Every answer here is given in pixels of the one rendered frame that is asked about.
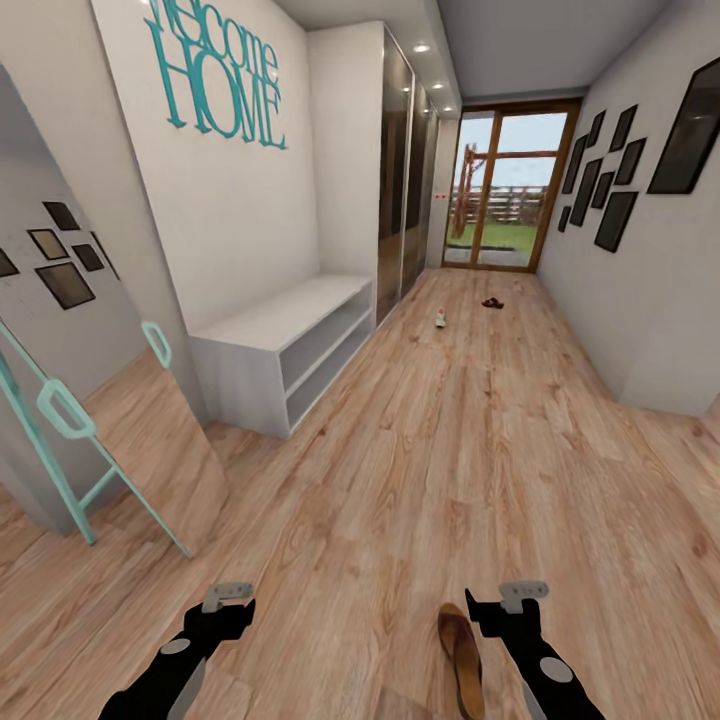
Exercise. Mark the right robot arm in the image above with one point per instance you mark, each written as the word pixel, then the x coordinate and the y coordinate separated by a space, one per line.
pixel 550 687

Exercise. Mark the standing mirror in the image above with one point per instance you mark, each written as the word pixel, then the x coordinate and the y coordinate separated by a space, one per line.
pixel 64 308

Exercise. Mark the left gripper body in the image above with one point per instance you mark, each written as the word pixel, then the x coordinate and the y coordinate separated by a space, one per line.
pixel 227 623

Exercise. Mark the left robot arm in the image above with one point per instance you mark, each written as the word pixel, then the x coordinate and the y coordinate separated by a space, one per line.
pixel 166 690

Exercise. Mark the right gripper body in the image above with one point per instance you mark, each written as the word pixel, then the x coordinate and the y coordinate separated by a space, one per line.
pixel 494 621

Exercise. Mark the door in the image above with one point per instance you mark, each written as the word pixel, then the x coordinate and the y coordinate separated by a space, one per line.
pixel 510 165

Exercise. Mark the decorative sign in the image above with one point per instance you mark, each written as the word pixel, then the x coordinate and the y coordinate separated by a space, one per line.
pixel 196 77

